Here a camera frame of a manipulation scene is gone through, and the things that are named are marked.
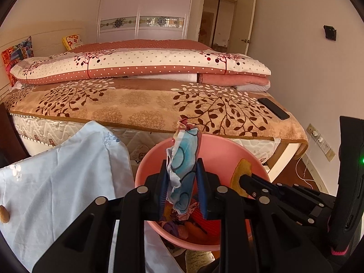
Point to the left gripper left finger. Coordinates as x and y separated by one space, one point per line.
163 182

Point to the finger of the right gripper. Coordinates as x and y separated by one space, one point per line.
260 189

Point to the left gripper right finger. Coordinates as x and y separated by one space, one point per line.
203 188

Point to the floral wrapper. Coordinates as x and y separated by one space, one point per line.
181 159

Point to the orange peel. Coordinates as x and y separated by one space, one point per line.
244 167

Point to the red foam net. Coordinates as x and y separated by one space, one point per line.
200 230

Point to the purple face mask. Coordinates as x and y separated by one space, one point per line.
170 227

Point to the pink plastic basin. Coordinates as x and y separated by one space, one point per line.
217 160

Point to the bed with brown blanket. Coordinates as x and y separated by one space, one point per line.
145 111

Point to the white red dotted quilt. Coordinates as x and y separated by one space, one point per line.
179 60

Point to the light blue floral cloth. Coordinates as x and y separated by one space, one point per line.
75 208

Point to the dark wood nightstand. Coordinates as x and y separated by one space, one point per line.
12 148

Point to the walnut near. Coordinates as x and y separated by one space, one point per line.
4 215

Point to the white door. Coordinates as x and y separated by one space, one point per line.
242 24

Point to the yellow pillow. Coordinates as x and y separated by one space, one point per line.
72 41

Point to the white wardrobe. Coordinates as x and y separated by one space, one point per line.
206 21

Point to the colourful pillow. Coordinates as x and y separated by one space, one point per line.
14 54

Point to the wall socket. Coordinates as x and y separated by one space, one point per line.
315 136

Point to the black wall box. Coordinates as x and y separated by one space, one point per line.
330 32

